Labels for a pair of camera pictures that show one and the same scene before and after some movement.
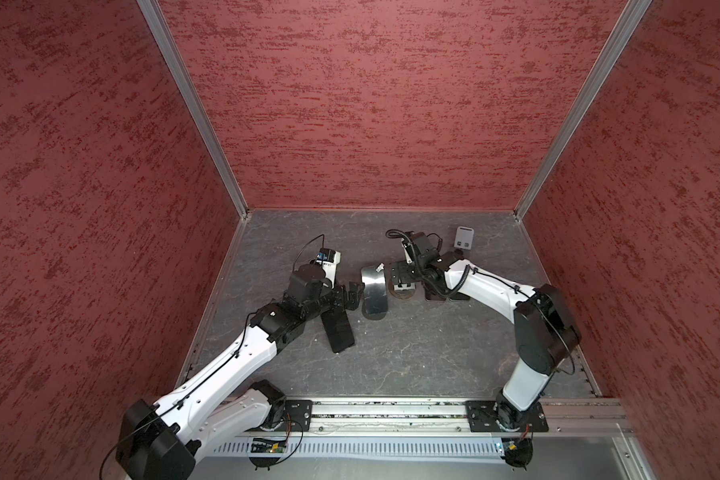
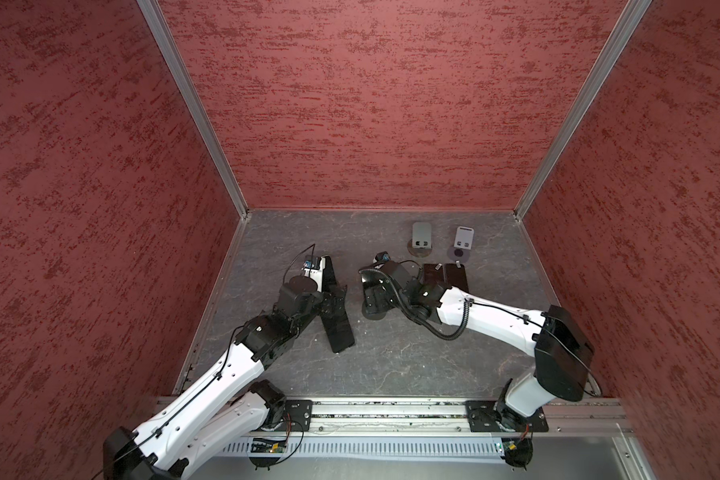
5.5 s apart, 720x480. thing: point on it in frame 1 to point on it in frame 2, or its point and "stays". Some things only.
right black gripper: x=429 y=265 to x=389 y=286
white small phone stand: x=464 y=238 stays
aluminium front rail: x=447 y=417 stays
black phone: x=338 y=329 stays
